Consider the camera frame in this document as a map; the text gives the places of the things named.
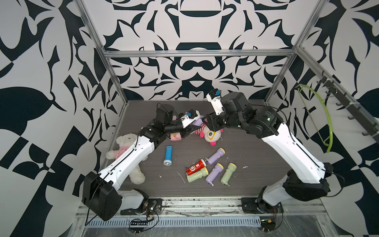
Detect blue flashlight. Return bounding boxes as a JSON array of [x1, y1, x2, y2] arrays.
[[163, 145, 173, 166]]

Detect red flashlight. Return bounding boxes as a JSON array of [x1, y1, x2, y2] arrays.
[[186, 159, 206, 175]]

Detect light green flashlight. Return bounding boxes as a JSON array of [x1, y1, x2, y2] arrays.
[[187, 167, 209, 183], [220, 163, 237, 186]]

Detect purple flashlight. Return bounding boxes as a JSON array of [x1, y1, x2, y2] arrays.
[[206, 148, 226, 165], [205, 163, 224, 186], [192, 116, 203, 126]]

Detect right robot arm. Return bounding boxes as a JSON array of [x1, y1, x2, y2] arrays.
[[202, 89, 333, 214]]

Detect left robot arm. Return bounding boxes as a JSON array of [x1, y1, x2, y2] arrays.
[[82, 104, 201, 221]]

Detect pink plush striped shirt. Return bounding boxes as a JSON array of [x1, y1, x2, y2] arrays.
[[169, 132, 182, 141]]

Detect white plush yellow glasses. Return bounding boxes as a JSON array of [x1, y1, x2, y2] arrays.
[[193, 123, 223, 146]]

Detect white teddy bear pink shirt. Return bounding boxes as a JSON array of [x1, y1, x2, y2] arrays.
[[106, 133, 149, 185]]

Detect black connector box left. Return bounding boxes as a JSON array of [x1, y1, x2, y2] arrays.
[[129, 219, 150, 233]]

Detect black connector box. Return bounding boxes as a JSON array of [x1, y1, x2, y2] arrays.
[[260, 219, 276, 233], [129, 219, 150, 233]]

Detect black connector box right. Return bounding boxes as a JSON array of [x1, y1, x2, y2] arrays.
[[260, 219, 276, 233]]

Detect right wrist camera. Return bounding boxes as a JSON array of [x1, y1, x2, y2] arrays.
[[206, 88, 225, 116]]

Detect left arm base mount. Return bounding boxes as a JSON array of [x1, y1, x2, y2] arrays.
[[119, 189, 163, 215]]

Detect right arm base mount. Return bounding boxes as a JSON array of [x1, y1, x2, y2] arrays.
[[241, 186, 283, 214]]

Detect green hoop on wall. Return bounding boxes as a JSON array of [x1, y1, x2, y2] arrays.
[[295, 84, 334, 153]]

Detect black hook rail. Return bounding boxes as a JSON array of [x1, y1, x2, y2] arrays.
[[316, 71, 379, 143]]

